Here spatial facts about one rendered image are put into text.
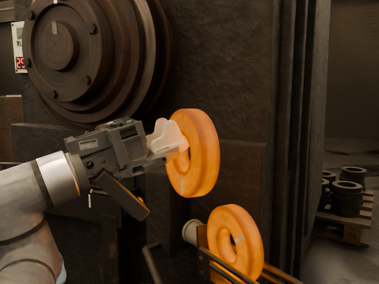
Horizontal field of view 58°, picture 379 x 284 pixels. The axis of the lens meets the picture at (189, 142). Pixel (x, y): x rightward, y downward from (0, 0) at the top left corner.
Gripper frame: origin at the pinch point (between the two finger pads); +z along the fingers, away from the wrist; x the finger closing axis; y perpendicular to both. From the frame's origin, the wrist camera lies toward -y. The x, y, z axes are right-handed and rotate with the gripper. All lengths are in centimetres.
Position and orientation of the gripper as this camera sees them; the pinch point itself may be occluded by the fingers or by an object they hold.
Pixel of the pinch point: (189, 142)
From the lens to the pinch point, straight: 60.6
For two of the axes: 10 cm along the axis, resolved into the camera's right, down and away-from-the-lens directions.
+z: 8.6, -3.3, 4.0
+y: -2.2, -9.3, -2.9
